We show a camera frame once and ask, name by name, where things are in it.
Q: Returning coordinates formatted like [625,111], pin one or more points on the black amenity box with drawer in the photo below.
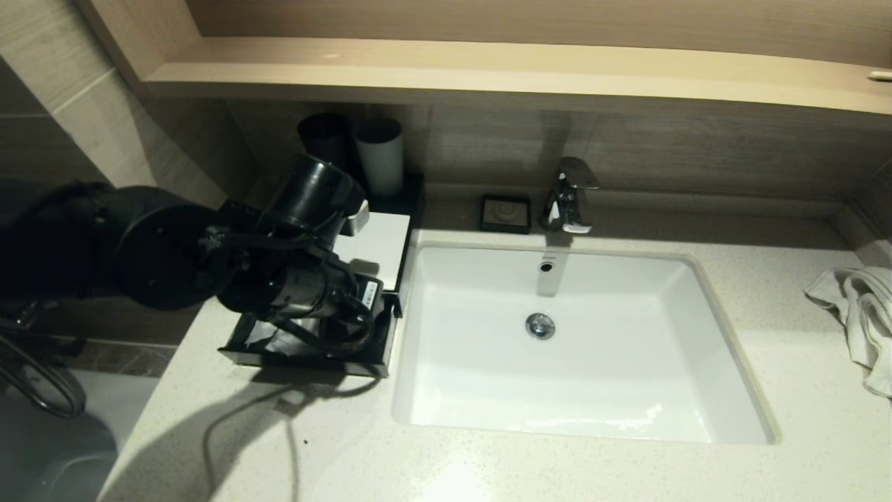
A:
[411,195]

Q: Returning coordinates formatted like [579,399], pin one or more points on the grey cup with dark rim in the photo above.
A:
[382,167]

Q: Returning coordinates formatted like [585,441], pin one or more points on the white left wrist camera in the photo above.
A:
[357,219]

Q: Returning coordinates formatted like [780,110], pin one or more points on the light wooden shelf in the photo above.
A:
[488,70]

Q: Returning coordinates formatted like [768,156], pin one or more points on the white crumpled towel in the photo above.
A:
[864,314]

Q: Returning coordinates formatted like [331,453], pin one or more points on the chrome shower valve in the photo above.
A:
[21,314]

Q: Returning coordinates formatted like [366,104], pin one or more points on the white ceramic sink basin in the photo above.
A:
[592,376]

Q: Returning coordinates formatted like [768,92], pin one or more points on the white card sheet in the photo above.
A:
[383,244]

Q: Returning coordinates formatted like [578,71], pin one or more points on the chrome drain stopper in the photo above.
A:
[540,326]

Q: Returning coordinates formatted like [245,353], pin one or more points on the small white item on shelf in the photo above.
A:
[879,75]

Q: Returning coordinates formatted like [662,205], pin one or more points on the round grey soap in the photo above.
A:
[505,211]

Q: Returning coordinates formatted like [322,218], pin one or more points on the black tapered cup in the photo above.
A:
[320,136]

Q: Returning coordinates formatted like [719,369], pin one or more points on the black square soap dish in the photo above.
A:
[483,217]

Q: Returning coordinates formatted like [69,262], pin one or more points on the chrome faucet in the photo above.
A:
[568,188]

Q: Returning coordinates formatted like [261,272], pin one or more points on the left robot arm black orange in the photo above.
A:
[167,251]

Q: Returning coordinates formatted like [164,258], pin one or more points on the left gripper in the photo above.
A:
[369,296]

